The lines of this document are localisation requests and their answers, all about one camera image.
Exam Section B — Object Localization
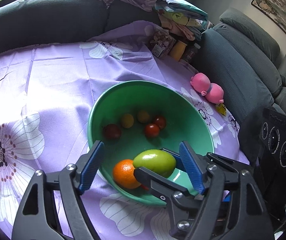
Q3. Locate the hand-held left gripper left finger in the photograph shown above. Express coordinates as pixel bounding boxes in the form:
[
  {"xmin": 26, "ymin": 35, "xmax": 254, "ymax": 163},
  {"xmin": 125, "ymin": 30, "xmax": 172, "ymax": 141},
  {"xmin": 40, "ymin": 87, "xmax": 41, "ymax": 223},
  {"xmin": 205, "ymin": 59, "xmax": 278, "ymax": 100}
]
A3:
[{"xmin": 11, "ymin": 140, "xmax": 105, "ymax": 240}]

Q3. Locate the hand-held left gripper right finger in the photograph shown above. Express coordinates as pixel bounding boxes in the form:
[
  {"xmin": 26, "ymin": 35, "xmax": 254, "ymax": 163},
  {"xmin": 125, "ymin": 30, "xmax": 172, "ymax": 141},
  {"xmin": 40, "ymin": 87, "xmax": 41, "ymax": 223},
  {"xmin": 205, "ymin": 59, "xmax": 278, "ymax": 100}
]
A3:
[{"xmin": 179, "ymin": 141, "xmax": 275, "ymax": 240}]

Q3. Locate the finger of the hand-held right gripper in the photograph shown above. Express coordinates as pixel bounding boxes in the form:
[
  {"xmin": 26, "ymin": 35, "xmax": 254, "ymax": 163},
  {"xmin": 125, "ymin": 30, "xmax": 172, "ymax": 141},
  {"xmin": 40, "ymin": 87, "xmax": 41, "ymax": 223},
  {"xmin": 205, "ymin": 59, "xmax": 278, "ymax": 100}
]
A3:
[
  {"xmin": 162, "ymin": 149, "xmax": 235, "ymax": 167},
  {"xmin": 133, "ymin": 167, "xmax": 208, "ymax": 239}
]

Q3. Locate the green mango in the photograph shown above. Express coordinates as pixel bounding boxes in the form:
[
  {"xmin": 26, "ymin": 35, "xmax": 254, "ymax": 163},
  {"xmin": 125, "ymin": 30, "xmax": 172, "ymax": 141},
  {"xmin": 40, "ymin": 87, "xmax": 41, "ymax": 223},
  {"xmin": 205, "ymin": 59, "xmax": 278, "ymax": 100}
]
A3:
[{"xmin": 133, "ymin": 149, "xmax": 177, "ymax": 179}]

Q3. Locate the orange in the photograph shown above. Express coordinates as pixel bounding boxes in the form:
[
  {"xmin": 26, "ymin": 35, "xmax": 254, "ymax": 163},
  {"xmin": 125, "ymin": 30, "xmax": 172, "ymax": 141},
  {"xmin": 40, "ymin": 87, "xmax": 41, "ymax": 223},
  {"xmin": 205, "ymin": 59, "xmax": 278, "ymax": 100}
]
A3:
[{"xmin": 112, "ymin": 159, "xmax": 142, "ymax": 189}]

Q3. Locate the green bowl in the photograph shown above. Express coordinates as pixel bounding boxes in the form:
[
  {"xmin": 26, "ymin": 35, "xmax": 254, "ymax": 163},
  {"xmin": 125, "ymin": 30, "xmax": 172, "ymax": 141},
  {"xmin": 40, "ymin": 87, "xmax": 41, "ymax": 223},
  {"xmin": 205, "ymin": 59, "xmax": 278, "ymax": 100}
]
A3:
[{"xmin": 87, "ymin": 80, "xmax": 215, "ymax": 207}]

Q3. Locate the dark red tomato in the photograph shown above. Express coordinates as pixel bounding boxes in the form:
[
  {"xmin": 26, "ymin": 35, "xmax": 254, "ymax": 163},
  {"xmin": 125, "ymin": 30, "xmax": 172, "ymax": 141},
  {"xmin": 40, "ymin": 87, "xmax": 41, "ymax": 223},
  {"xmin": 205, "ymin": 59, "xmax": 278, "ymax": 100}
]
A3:
[{"xmin": 104, "ymin": 123, "xmax": 121, "ymax": 140}]

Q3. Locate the small yellow tomato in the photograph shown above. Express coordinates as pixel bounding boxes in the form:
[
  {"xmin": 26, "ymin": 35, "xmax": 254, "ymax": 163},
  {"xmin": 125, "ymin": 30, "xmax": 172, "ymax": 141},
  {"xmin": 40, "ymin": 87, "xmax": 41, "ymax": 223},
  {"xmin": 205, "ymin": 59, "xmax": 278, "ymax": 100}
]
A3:
[
  {"xmin": 137, "ymin": 110, "xmax": 150, "ymax": 123},
  {"xmin": 121, "ymin": 113, "xmax": 134, "ymax": 128}
]

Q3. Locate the pink plush toy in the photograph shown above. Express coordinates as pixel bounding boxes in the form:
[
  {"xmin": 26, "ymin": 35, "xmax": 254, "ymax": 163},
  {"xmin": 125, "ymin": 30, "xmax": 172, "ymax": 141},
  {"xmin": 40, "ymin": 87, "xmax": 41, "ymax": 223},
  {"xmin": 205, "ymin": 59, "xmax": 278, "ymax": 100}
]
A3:
[{"xmin": 190, "ymin": 73, "xmax": 225, "ymax": 104}]

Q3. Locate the dark grey recliner sofa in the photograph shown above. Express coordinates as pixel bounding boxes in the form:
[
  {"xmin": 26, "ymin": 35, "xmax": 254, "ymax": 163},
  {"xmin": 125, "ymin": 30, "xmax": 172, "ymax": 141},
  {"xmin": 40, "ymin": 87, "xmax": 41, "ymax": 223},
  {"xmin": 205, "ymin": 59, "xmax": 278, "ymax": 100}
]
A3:
[{"xmin": 193, "ymin": 7, "xmax": 286, "ymax": 165}]

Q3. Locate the purple floral cloth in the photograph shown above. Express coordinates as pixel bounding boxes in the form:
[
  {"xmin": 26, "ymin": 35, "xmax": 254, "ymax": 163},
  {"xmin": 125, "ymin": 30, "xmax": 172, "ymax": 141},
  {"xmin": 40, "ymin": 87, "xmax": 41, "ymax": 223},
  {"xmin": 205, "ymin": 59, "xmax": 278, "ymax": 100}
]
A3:
[{"xmin": 0, "ymin": 20, "xmax": 251, "ymax": 240}]

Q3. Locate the dark jar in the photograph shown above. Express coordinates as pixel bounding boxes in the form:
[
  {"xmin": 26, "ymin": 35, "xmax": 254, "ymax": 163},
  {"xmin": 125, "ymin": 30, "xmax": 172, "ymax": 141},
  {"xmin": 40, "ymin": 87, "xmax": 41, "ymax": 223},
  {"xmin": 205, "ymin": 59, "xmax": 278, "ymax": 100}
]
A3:
[{"xmin": 183, "ymin": 43, "xmax": 201, "ymax": 63}]

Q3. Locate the clear packaged snack bag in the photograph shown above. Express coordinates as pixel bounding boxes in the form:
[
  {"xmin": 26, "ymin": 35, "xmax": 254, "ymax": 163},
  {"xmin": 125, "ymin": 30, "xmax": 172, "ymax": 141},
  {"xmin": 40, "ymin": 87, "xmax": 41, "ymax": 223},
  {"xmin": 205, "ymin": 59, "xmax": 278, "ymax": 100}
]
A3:
[{"xmin": 150, "ymin": 27, "xmax": 176, "ymax": 58}]

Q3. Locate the stack of folded clothes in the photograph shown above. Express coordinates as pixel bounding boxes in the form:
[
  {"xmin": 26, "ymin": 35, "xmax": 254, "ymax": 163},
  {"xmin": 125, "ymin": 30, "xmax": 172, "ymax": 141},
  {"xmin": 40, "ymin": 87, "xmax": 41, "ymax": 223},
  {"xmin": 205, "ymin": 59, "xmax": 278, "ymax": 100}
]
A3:
[{"xmin": 155, "ymin": 0, "xmax": 214, "ymax": 41}]

